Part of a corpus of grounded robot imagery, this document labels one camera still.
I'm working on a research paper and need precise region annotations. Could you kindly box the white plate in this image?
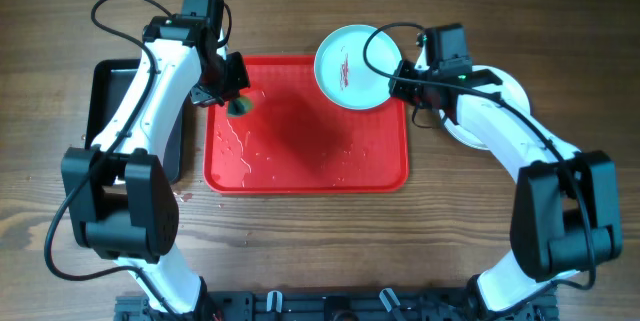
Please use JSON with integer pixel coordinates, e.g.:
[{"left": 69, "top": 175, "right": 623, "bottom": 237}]
[{"left": 439, "top": 65, "right": 531, "bottom": 151}]

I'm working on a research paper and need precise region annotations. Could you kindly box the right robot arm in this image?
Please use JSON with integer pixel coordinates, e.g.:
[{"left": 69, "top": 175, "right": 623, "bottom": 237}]
[{"left": 389, "top": 24, "right": 623, "bottom": 320}]

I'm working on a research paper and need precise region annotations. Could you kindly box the green yellow sponge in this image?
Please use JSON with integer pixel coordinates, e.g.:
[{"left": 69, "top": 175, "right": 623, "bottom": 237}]
[{"left": 227, "top": 96, "right": 254, "bottom": 118}]

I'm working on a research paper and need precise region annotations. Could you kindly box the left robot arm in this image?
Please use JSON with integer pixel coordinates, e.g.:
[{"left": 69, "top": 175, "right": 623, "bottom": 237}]
[{"left": 44, "top": 0, "right": 250, "bottom": 320}]

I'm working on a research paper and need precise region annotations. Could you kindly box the red plastic tray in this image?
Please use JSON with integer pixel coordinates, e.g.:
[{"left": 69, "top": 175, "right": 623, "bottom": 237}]
[{"left": 203, "top": 55, "right": 409, "bottom": 195}]

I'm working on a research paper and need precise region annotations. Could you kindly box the light blue plate top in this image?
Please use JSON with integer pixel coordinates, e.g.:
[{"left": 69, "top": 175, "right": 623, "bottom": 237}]
[{"left": 314, "top": 25, "right": 391, "bottom": 110}]

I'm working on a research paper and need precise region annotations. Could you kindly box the black rectangular tray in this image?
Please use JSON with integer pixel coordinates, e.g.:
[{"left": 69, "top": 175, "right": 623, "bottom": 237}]
[{"left": 84, "top": 58, "right": 185, "bottom": 184}]

